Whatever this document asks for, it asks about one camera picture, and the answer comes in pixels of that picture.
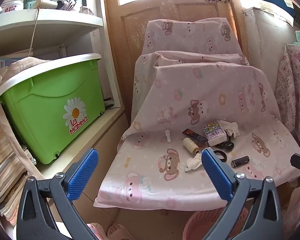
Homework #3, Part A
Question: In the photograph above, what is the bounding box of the black round compact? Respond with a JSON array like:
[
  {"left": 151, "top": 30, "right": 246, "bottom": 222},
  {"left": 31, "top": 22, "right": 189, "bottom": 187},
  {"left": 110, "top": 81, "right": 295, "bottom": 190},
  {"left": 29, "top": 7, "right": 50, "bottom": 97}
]
[{"left": 215, "top": 140, "right": 234, "bottom": 151}]

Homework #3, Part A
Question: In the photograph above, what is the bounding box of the pastel tissue pack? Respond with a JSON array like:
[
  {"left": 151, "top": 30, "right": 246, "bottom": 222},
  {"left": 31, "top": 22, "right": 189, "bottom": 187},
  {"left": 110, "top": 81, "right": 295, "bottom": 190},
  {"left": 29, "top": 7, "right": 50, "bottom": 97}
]
[{"left": 203, "top": 121, "right": 228, "bottom": 146}]

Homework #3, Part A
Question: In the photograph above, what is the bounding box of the pink plastic waste basket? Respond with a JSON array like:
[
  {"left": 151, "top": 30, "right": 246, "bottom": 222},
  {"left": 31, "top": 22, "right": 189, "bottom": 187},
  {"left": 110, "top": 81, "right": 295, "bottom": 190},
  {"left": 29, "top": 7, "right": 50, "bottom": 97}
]
[{"left": 181, "top": 205, "right": 251, "bottom": 240}]

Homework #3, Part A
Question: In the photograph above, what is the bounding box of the right pink slipper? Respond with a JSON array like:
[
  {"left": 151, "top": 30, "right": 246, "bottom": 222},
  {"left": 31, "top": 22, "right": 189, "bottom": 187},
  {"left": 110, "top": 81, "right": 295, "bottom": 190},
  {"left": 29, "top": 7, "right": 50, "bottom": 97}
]
[{"left": 107, "top": 223, "right": 135, "bottom": 240}]

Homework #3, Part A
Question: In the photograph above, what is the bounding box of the straw hat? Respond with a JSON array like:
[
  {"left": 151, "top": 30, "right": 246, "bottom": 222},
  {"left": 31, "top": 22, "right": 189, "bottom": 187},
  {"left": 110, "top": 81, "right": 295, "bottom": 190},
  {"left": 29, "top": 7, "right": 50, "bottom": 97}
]
[{"left": 0, "top": 56, "right": 48, "bottom": 85}]

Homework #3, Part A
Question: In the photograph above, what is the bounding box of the green plastic storage box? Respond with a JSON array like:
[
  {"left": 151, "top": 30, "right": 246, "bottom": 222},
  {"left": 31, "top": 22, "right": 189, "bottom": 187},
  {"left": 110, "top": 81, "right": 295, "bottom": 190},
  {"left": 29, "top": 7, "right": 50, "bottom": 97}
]
[{"left": 0, "top": 53, "right": 105, "bottom": 164}]

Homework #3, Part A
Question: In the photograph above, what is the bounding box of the left pink slipper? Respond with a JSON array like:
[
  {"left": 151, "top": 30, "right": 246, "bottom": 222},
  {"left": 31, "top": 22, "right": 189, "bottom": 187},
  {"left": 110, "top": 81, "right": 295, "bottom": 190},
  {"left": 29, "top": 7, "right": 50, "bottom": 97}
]
[{"left": 87, "top": 223, "right": 108, "bottom": 240}]

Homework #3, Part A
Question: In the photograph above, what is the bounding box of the patterned print quilt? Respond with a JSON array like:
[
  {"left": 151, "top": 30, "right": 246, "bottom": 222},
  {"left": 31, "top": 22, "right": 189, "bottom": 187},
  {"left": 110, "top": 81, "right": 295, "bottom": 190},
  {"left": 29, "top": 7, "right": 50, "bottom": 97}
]
[{"left": 275, "top": 44, "right": 300, "bottom": 142}]

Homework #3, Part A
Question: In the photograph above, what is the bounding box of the pink cartoon bed sheet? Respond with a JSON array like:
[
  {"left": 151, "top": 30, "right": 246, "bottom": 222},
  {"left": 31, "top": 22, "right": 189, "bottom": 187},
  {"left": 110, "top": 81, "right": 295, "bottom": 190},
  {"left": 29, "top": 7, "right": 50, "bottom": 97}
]
[{"left": 94, "top": 18, "right": 300, "bottom": 211}]

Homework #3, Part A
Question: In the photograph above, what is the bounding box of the pink slipper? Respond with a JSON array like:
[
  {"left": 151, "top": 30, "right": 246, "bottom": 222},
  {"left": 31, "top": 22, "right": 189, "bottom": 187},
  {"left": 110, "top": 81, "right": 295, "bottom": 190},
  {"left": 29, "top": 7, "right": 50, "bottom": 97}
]
[
  {"left": 87, "top": 223, "right": 108, "bottom": 240},
  {"left": 107, "top": 223, "right": 135, "bottom": 240}
]

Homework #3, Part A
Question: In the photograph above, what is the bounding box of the black orange coffee sachet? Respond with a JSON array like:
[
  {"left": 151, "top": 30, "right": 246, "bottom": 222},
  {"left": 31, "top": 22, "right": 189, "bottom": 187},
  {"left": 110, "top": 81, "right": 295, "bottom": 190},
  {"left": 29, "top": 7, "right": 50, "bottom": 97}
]
[{"left": 183, "top": 129, "right": 207, "bottom": 146}]

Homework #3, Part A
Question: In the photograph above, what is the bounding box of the small white tissue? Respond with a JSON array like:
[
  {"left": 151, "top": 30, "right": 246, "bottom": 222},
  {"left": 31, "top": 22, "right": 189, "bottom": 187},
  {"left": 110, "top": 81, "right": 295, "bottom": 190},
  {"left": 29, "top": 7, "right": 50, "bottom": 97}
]
[{"left": 185, "top": 152, "right": 202, "bottom": 172}]

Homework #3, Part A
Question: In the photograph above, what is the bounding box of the black cylindrical battery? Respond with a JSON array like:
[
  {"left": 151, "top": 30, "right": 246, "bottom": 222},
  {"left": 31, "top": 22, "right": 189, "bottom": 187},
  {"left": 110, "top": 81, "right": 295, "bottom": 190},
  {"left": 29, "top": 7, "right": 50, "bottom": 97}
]
[{"left": 231, "top": 155, "right": 250, "bottom": 168}]

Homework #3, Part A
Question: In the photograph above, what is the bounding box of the white thread spool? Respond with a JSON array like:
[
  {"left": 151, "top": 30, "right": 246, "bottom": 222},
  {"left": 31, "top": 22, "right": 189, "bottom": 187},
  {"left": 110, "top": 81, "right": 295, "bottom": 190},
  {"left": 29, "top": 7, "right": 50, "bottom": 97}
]
[{"left": 183, "top": 138, "right": 199, "bottom": 154}]

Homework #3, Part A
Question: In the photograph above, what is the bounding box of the white shelf unit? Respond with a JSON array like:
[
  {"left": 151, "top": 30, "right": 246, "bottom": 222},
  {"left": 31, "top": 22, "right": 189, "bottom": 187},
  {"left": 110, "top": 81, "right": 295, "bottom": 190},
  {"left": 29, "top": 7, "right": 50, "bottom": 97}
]
[{"left": 0, "top": 0, "right": 125, "bottom": 179}]

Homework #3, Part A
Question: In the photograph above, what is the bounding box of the black hair tie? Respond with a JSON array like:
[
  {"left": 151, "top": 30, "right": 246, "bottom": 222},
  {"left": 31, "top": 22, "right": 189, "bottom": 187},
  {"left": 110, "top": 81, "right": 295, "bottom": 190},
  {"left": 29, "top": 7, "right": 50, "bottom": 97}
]
[{"left": 212, "top": 149, "right": 228, "bottom": 163}]

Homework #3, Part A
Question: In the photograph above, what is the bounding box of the small white tube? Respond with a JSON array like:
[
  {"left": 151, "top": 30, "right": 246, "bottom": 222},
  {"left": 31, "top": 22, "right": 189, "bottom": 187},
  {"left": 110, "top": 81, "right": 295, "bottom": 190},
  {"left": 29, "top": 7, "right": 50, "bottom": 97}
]
[{"left": 164, "top": 129, "right": 171, "bottom": 143}]

